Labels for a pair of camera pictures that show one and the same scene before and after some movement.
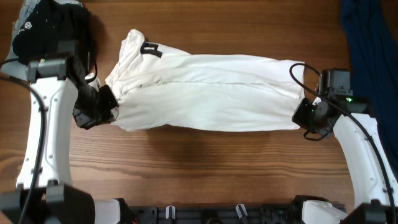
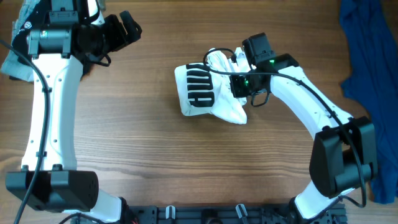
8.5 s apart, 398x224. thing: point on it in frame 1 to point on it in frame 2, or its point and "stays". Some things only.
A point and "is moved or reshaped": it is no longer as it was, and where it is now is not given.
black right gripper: (302, 113) to (237, 86)
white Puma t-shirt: (161, 89) is moved or reshaped
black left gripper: (107, 116) to (120, 40)
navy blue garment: (370, 31) stays
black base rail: (216, 214) stays
